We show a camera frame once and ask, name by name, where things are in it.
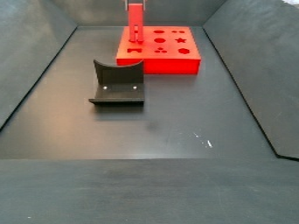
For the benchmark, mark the red shape-sorting board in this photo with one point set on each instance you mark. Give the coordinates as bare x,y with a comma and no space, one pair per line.
169,50

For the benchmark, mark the black curved holder stand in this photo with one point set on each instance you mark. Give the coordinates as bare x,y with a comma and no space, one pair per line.
121,83

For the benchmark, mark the dark grey bin enclosure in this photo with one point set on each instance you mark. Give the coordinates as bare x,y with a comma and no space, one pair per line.
205,155

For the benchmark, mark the red double-square peg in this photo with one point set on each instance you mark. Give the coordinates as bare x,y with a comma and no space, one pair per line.
137,22

